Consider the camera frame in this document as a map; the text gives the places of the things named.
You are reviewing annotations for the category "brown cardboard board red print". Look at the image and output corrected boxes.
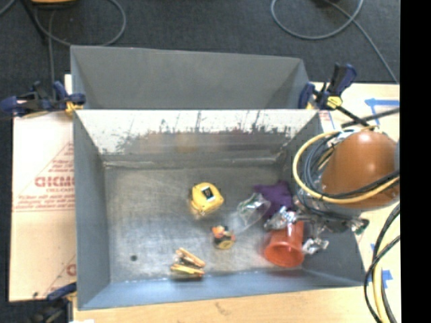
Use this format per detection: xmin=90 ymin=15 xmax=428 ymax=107
xmin=7 ymin=110 xmax=79 ymax=303

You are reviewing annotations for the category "orange plastic cup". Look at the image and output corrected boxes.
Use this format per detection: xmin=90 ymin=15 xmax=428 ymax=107
xmin=263 ymin=220 xmax=306 ymax=268

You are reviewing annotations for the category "clear plastic packet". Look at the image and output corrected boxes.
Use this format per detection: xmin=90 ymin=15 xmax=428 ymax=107
xmin=236 ymin=192 xmax=271 ymax=232

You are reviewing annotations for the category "orange and black toy figure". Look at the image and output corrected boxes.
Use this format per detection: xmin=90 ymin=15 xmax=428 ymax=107
xmin=211 ymin=224 xmax=236 ymax=250

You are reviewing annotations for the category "tan flat clip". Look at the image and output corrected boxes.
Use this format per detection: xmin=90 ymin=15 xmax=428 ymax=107
xmin=174 ymin=247 xmax=207 ymax=268

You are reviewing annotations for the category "yellow tape measure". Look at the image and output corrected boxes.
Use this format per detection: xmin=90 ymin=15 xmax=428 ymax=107
xmin=187 ymin=181 xmax=226 ymax=217

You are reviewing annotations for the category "grey metal bin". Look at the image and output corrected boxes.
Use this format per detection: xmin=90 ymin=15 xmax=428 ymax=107
xmin=69 ymin=44 xmax=367 ymax=311

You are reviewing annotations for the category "yellow flat clip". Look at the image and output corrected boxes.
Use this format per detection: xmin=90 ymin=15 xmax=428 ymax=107
xmin=169 ymin=263 xmax=205 ymax=279

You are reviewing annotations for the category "purple cloth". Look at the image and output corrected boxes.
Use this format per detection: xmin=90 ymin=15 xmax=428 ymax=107
xmin=253 ymin=179 xmax=294 ymax=216

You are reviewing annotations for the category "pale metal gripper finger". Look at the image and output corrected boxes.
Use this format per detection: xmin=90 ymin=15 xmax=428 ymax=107
xmin=301 ymin=236 xmax=330 ymax=256
xmin=263 ymin=206 xmax=298 ymax=232

